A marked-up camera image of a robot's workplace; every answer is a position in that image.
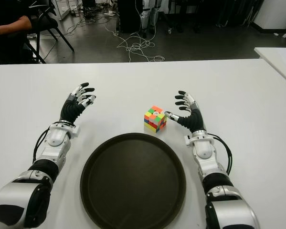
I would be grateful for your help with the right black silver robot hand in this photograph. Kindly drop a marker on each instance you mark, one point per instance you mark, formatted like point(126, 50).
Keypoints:
point(195, 121)

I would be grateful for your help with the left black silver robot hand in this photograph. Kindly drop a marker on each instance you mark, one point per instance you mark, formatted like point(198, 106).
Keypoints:
point(70, 111)

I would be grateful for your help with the multicoloured Rubik's cube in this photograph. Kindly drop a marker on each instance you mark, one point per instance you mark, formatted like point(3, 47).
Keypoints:
point(154, 120)

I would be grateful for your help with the right silver black robot arm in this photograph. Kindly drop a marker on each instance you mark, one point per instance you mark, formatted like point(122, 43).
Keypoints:
point(204, 148)

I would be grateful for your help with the left silver black robot arm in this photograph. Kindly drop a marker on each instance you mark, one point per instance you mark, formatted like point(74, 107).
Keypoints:
point(25, 190)

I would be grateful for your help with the dark brown round plate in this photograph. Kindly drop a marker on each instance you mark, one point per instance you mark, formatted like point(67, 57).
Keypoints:
point(133, 183)

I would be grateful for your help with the black folding chair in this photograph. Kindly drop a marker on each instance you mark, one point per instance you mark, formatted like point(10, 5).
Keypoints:
point(49, 22)

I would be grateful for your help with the seated person in black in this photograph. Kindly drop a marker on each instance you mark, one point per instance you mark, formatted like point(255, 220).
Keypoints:
point(6, 40)

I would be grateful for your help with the white glass display case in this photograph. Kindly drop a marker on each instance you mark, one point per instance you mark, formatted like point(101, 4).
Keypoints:
point(60, 9)

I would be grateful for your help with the white side table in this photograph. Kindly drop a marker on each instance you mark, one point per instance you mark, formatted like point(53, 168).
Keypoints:
point(276, 59)

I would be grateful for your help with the black floor cabinet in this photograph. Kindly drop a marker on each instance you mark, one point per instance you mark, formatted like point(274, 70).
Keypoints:
point(129, 16)

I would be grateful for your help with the standing white humanoid robot legs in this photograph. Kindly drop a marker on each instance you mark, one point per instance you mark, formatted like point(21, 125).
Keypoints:
point(147, 16)

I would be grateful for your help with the white cabinet with black base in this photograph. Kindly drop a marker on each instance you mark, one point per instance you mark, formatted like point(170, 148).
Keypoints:
point(274, 12)

